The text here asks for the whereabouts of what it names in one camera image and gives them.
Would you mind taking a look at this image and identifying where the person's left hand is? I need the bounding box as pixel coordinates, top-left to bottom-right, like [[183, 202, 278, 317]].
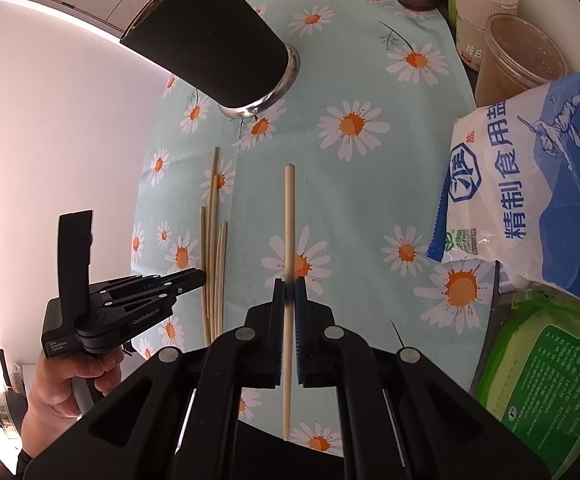
[[20, 342, 123, 456]]

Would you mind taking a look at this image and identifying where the white blue salt bag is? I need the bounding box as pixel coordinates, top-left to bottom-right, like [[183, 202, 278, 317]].
[[427, 60, 580, 318]]

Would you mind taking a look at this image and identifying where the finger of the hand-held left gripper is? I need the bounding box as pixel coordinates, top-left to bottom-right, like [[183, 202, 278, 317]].
[[106, 268, 207, 314], [89, 273, 172, 297]]

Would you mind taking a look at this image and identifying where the bamboo chopstick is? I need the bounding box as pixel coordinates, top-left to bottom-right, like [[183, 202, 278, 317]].
[[280, 162, 298, 441]]

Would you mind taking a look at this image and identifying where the grey round pot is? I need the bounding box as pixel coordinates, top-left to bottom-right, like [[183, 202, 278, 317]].
[[0, 360, 25, 438]]

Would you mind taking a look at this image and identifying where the green sugar bag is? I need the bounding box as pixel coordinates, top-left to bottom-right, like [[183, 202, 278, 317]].
[[467, 255, 580, 461]]

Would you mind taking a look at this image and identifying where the daisy print tablecloth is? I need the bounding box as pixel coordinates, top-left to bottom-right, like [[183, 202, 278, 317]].
[[129, 0, 501, 458]]

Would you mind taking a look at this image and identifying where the white lid spice jar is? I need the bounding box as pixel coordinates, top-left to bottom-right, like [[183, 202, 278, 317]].
[[451, 0, 521, 73]]

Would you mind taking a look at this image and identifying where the pile of bamboo chopsticks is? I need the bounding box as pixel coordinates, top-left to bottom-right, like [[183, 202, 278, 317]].
[[199, 146, 228, 346]]

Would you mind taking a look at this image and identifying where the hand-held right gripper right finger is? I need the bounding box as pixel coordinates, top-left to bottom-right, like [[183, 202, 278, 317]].
[[292, 277, 553, 480]]

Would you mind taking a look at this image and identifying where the brown lid jar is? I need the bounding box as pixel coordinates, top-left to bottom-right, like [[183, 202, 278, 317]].
[[474, 14, 570, 108]]

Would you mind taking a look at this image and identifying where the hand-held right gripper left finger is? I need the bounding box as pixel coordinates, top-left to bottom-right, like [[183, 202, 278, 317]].
[[22, 277, 287, 480]]

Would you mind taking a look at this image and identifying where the black utensil holder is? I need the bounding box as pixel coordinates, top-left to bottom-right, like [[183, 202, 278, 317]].
[[119, 0, 302, 120]]

